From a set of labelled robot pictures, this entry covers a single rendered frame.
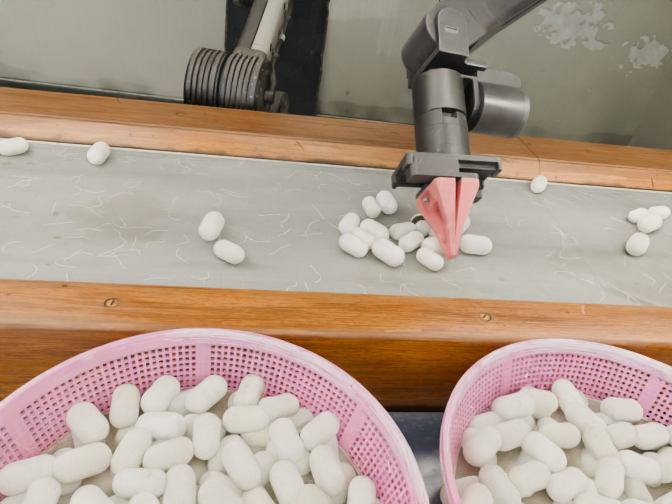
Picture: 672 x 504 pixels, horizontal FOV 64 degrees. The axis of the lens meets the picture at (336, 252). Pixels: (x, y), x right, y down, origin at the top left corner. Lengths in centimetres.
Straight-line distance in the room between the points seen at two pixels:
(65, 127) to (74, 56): 209
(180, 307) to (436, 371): 22
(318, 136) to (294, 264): 27
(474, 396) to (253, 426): 17
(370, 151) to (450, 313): 34
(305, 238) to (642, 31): 263
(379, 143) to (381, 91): 196
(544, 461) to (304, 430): 17
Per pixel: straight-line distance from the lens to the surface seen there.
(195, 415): 41
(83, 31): 281
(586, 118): 309
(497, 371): 45
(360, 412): 39
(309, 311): 44
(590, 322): 53
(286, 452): 38
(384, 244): 55
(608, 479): 44
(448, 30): 64
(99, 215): 61
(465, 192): 56
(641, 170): 94
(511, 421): 44
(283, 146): 74
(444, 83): 61
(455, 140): 58
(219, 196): 64
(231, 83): 94
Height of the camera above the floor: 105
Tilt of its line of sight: 34 degrees down
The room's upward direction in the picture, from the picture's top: 9 degrees clockwise
